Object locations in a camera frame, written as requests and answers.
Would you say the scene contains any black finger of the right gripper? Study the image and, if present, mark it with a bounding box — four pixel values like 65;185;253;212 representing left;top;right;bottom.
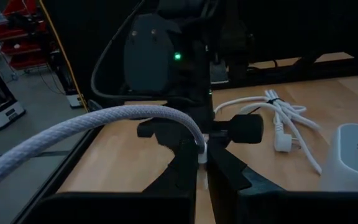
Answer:
154;135;198;156
208;136;231;150

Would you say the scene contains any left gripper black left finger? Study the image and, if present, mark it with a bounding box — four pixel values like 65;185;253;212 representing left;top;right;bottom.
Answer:
142;139;199;224

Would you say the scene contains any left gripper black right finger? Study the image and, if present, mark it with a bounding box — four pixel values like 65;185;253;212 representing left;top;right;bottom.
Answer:
206;146;285;224

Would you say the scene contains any white power strip cord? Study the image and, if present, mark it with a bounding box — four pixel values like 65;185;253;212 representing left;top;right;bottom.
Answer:
214;89;323;175

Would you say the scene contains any white power strip tower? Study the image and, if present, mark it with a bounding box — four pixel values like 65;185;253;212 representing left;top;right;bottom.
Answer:
319;123;358;192

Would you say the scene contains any small white base unit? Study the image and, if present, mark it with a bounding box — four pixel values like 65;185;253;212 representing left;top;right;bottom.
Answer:
65;92;84;109

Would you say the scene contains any black partition with yellow edge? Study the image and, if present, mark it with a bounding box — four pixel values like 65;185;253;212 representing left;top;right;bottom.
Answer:
42;0;358;106

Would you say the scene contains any red storage shelf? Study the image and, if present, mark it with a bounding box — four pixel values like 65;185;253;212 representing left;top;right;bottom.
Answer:
0;0;54;71

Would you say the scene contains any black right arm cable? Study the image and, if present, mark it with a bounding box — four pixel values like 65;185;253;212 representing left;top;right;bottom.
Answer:
90;0;145;101

